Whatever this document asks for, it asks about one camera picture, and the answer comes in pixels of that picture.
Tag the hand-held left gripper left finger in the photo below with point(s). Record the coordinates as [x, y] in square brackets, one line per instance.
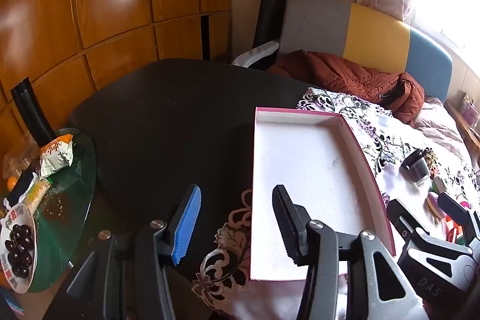
[185, 226]

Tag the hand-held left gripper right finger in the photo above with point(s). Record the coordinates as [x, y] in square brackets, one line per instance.
[288, 226]

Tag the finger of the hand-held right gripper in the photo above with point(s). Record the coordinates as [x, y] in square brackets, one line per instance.
[455, 209]
[403, 215]

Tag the pink macaron toy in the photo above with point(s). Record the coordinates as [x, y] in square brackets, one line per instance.
[435, 203]

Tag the green white small bottle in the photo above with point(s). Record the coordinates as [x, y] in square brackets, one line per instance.
[438, 185]

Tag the small black jar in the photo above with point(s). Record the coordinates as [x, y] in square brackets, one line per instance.
[416, 166]

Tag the pink rimmed white tray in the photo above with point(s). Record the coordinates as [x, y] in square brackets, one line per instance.
[311, 173]

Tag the brown pine cone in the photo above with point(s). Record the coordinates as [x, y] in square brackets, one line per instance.
[433, 157]

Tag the embroidered floral white tablecloth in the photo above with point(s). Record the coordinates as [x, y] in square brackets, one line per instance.
[393, 140]

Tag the wooden nightstand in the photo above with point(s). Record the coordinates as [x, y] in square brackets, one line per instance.
[468, 130]

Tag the pink duvet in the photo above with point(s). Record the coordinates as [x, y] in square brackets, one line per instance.
[438, 125]

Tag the purple box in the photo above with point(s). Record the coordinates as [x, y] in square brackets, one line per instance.
[470, 110]

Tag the round green glass table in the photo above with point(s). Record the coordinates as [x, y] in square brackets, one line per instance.
[63, 200]

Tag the rust quilted jacket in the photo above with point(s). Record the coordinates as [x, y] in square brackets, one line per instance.
[356, 80]

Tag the orange white snack packet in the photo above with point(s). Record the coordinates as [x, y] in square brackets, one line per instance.
[56, 155]

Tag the yellow snack bar packet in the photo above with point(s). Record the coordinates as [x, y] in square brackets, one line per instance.
[37, 192]

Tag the printed white plate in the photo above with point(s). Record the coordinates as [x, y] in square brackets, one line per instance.
[20, 213]

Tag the pile of dark cherries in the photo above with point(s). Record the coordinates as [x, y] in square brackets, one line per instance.
[18, 248]

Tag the white chair armrest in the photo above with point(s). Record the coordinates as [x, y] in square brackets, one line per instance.
[255, 54]

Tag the orange fruit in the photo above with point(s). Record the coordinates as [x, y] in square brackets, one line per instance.
[12, 183]

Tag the clear plastic bag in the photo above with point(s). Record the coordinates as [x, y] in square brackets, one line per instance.
[18, 158]

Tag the grey yellow blue headboard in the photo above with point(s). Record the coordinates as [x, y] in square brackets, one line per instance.
[375, 31]

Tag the black tube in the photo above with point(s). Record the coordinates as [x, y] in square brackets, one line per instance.
[32, 110]

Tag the black rolled mat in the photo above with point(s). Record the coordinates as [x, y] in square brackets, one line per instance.
[270, 12]

